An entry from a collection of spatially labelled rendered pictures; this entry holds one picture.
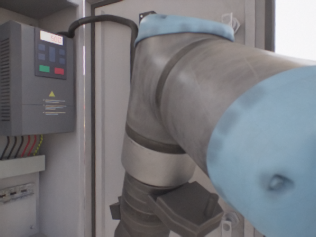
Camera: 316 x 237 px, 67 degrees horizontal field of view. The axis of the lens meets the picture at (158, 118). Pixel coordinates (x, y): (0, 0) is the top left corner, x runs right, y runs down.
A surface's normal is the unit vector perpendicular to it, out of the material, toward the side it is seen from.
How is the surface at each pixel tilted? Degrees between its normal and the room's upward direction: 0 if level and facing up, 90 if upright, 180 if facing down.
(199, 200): 25
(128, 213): 101
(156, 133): 110
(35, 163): 90
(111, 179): 90
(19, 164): 90
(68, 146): 90
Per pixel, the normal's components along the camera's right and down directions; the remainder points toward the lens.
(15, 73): -0.40, 0.01
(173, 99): -0.90, -0.04
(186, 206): 0.18, -0.90
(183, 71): -0.71, -0.43
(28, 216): 0.82, 0.00
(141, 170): -0.36, 0.31
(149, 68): -0.83, -0.24
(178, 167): 0.39, 0.42
